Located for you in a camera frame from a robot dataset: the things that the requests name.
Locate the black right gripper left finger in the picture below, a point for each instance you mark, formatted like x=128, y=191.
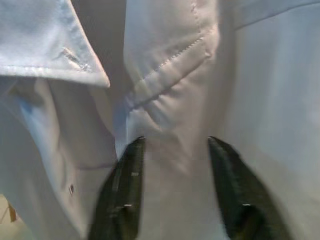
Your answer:
x=120, y=195

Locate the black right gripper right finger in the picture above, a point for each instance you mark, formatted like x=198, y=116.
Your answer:
x=240, y=195

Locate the white collared shirt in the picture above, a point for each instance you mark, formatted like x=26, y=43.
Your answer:
x=175, y=87

